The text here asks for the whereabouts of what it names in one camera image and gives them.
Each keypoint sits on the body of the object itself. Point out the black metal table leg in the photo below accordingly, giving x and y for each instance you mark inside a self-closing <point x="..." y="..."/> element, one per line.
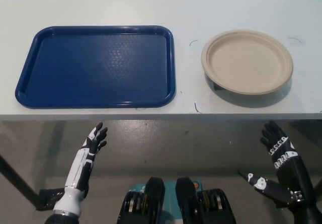
<point x="20" y="178"/>

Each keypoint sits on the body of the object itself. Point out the blue plastic serving tray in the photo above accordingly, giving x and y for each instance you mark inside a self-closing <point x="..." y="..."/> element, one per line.
<point x="95" y="65"/>

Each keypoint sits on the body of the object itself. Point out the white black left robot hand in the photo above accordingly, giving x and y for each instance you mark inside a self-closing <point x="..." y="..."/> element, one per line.
<point x="78" y="168"/>

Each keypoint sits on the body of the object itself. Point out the black robot body teal tops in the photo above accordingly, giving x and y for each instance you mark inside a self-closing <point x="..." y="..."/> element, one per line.
<point x="176" y="204"/>

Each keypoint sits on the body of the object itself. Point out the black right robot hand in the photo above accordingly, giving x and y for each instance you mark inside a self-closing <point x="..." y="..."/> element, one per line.
<point x="295" y="169"/>

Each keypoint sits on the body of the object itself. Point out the beige round paper plate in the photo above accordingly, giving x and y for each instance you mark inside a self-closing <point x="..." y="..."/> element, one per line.
<point x="247" y="61"/>

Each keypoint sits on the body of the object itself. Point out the black floor foot plate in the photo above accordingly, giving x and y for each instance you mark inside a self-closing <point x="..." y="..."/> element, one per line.
<point x="280" y="204"/>
<point x="50" y="197"/>

